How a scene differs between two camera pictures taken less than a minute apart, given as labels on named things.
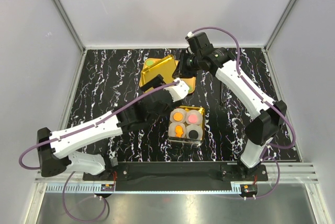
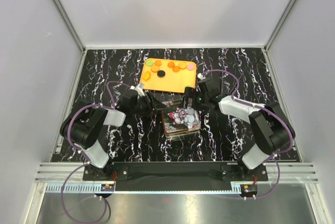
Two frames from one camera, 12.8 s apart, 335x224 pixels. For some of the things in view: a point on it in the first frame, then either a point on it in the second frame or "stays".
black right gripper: x=180 y=70 → x=189 y=93
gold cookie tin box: x=179 y=140 → x=176 y=135
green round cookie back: x=149 y=63 stays
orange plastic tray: x=165 y=67 stays
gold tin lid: x=152 y=67 → x=180 y=119
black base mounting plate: x=179 y=174 stays
